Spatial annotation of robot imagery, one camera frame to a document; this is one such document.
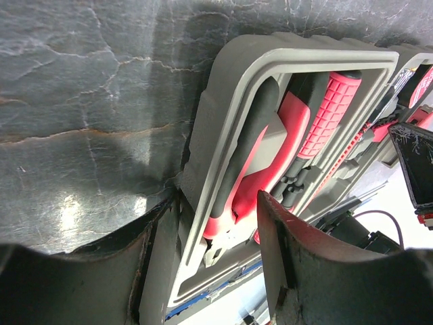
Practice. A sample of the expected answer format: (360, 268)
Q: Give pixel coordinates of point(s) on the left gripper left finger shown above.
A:
(121, 278)

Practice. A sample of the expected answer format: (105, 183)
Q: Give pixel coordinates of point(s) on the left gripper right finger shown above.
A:
(313, 278)

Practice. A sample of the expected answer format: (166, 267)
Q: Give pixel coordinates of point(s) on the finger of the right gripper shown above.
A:
(413, 147)

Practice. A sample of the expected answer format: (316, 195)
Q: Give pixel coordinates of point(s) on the grey plastic tool case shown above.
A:
(238, 71)

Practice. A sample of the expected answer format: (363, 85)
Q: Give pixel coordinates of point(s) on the clear voltage tester screwdriver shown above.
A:
(402, 78)

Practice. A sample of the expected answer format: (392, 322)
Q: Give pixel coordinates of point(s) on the red flathead screwdriver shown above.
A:
(327, 95)

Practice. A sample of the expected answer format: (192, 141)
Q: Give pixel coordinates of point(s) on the red black pliers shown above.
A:
(265, 148)

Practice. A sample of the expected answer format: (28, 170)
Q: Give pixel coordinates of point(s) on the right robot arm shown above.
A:
(345, 227)

